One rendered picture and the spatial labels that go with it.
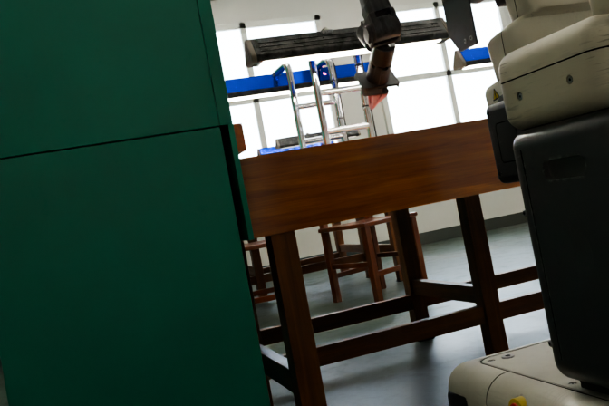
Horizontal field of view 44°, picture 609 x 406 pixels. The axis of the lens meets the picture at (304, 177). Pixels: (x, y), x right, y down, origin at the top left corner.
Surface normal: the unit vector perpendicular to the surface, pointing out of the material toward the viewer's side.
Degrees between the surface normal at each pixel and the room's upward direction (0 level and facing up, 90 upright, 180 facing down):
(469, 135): 90
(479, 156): 90
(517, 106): 90
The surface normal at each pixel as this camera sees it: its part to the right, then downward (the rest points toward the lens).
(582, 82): -0.94, 0.17
